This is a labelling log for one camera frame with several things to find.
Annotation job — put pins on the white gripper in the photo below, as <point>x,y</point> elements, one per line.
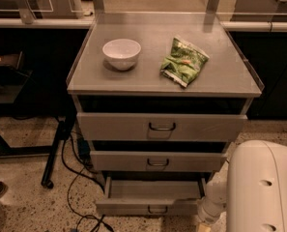
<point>206,213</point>

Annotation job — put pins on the grey drawer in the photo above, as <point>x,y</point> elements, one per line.
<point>162,127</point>
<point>150,198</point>
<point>157,161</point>

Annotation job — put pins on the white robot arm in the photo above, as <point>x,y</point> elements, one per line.
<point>254,195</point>

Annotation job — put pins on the grey drawer cabinet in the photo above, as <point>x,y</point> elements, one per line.
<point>224,85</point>

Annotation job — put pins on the green snack bag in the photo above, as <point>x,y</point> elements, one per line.
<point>184,63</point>

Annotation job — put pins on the white ceramic bowl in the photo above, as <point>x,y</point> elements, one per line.
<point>121,54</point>

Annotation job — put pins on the black table frame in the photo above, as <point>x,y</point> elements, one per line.
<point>10,108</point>

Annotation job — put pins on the white horizontal rail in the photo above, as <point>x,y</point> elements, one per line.
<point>87,23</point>

